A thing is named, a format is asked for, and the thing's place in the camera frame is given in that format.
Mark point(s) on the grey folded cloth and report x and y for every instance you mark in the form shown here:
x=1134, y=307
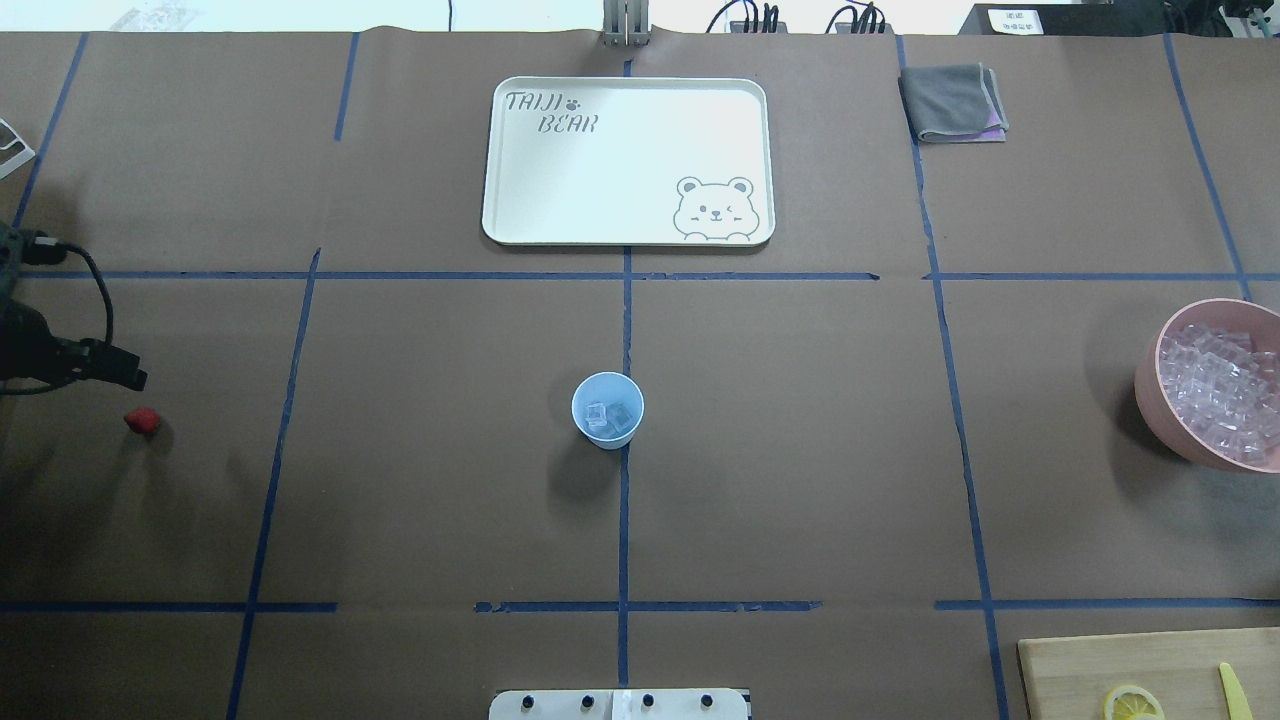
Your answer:
x=958, y=103

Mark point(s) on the clear cup rack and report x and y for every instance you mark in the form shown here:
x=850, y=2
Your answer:
x=15, y=151

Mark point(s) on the light blue plastic cup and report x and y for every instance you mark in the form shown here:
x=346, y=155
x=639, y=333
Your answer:
x=610, y=388

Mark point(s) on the pink bowl of ice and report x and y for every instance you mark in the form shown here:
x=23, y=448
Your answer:
x=1207, y=385

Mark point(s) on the lemon slices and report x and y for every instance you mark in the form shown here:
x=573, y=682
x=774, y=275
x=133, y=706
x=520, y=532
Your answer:
x=1131, y=702

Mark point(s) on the clear ice cube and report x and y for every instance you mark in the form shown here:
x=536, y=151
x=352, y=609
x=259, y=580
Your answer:
x=596, y=416
x=622, y=420

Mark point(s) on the yellow plastic knife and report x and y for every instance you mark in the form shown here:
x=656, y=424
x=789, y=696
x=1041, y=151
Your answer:
x=1236, y=700

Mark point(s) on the aluminium frame post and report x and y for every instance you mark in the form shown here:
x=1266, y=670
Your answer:
x=626, y=23

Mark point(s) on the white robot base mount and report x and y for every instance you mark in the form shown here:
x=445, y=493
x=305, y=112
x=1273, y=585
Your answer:
x=623, y=703

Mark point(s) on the white bear serving tray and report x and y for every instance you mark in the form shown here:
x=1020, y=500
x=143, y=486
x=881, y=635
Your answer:
x=629, y=161

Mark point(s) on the wooden cutting board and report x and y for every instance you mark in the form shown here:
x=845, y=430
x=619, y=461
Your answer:
x=1072, y=677

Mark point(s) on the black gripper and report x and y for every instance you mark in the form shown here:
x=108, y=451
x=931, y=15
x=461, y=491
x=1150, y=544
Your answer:
x=22, y=343

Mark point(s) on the red strawberry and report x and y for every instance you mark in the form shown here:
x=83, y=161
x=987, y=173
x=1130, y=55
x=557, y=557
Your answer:
x=143, y=420

